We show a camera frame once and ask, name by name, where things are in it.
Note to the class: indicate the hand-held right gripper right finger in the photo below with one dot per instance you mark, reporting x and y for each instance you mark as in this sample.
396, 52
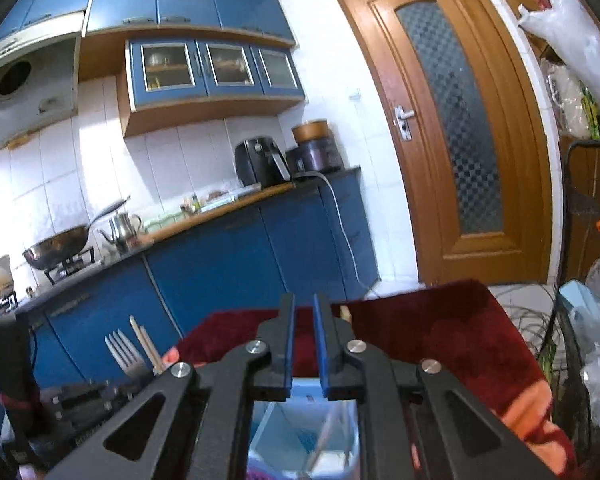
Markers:
321, 350

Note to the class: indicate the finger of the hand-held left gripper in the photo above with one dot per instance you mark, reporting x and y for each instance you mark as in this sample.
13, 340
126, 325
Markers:
90, 394

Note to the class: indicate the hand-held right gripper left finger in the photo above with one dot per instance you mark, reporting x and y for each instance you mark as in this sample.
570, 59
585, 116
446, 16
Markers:
289, 345

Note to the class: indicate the wooden chopstick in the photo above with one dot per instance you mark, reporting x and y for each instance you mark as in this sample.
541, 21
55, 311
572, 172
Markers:
325, 440
346, 312

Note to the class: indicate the steel fork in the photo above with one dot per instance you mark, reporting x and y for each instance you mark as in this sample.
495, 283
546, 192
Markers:
122, 355

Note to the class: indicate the light blue utensil box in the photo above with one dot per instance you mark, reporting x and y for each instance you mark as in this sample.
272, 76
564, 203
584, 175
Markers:
280, 440

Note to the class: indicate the blue kitchen base cabinet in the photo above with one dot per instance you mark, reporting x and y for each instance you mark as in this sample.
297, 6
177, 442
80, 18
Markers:
215, 260

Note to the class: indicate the red and peach blanket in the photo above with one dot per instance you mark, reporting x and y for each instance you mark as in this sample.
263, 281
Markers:
430, 320

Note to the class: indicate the gas stove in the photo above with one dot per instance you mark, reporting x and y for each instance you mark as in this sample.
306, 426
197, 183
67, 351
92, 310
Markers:
70, 267

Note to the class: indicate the black wok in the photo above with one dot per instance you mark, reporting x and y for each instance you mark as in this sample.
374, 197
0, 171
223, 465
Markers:
55, 250

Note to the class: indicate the steel kettle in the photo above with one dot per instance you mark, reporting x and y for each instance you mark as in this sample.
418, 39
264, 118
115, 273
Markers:
122, 232

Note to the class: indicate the black air fryer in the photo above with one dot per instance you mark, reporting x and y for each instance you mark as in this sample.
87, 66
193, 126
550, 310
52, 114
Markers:
255, 160

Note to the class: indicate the dark rice cooker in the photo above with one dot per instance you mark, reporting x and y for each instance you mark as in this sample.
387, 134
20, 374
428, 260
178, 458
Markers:
315, 155

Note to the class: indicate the brown pot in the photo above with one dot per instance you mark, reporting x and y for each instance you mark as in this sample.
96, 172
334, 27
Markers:
310, 131

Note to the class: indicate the wooden door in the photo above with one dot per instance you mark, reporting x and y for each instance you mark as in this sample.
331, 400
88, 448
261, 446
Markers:
380, 110

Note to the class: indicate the light blue lid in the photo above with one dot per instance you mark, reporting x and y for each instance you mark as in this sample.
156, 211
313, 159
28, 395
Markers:
577, 295

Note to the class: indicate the white range hood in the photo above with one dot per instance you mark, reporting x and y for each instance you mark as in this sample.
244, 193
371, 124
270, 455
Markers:
30, 90

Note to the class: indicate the black metal rack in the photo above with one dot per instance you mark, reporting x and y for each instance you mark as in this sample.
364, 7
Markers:
566, 210

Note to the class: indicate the wooden shelf unit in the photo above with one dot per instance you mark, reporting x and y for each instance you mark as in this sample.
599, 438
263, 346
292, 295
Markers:
585, 170

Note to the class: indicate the white plastic bag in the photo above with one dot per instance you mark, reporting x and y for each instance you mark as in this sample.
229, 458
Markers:
585, 45

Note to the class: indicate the white light switch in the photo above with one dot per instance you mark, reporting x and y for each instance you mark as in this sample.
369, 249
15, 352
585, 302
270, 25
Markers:
354, 94

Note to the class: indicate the blue glass-door wall cabinet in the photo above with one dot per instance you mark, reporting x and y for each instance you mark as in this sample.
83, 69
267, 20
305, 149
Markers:
200, 95

